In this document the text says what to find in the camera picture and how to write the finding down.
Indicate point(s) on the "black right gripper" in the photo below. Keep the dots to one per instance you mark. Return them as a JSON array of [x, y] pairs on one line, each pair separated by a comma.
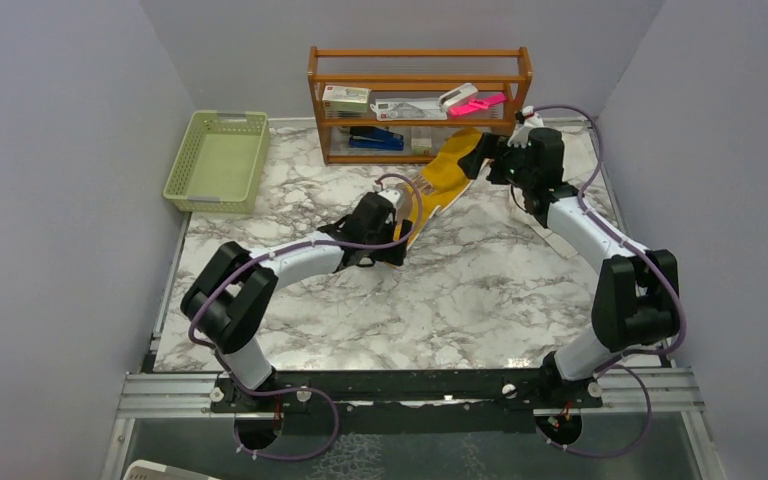
[[487, 148]]

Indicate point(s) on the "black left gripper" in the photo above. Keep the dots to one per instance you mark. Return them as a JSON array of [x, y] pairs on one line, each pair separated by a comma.
[[392, 254]]

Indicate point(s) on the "yellow brown bear towel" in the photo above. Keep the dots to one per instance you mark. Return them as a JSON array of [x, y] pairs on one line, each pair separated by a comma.
[[441, 183]]

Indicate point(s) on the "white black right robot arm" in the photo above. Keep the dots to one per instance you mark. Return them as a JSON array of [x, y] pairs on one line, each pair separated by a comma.
[[636, 307]]

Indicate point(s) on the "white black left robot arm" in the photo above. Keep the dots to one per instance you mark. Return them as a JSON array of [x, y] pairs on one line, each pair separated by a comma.
[[228, 300]]

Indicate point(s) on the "small white eraser box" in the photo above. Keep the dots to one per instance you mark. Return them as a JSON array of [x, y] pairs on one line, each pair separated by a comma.
[[421, 141]]

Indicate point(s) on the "white stapler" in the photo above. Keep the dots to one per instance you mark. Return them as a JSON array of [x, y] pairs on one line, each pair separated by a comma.
[[457, 97]]

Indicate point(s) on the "blue black stapler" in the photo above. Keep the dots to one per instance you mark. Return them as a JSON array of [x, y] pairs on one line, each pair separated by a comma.
[[369, 137]]

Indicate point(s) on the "cream white towel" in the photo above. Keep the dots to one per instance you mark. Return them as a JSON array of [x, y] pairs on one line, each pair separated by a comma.
[[556, 204]]

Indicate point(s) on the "wooden shelf rack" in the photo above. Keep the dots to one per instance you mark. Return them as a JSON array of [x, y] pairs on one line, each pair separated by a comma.
[[413, 73]]

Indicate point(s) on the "white green box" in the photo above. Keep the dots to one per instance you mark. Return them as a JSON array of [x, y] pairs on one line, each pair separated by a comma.
[[339, 99]]

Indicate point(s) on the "green plastic basket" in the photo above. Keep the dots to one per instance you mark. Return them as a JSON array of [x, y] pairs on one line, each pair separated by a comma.
[[219, 163]]

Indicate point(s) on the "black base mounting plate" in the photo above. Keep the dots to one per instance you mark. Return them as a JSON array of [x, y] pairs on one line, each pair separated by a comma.
[[394, 402]]

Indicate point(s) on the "white tray corner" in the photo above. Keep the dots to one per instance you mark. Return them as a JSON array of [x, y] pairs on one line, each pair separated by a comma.
[[148, 470]]

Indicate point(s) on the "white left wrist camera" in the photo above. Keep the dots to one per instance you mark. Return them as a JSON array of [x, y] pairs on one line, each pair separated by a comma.
[[395, 196]]

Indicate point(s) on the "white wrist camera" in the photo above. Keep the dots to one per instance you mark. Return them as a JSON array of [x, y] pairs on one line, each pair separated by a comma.
[[526, 120], [395, 196]]

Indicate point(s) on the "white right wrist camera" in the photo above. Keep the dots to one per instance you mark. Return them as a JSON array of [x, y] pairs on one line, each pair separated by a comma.
[[526, 120]]

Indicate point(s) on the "aluminium rail frame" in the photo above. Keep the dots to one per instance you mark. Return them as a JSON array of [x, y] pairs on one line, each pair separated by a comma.
[[659, 390]]

